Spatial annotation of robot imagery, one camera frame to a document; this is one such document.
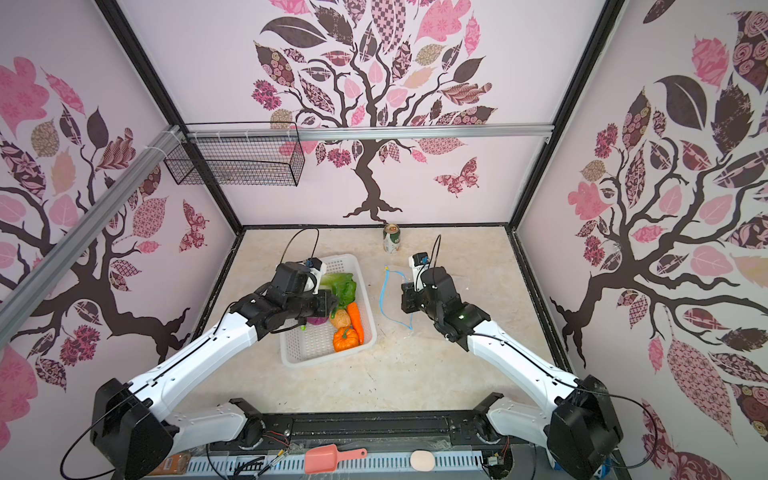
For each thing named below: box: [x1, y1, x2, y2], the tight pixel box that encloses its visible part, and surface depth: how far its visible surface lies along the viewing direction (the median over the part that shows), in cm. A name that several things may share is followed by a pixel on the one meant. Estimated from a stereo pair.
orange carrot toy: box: [348, 302, 365, 344], surface depth 92 cm
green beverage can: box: [383, 223, 401, 254], surface depth 109 cm
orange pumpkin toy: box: [333, 326, 359, 353], surface depth 87 cm
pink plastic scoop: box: [304, 444, 368, 474], surface depth 71 cm
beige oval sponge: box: [410, 450, 435, 472], surface depth 70 cm
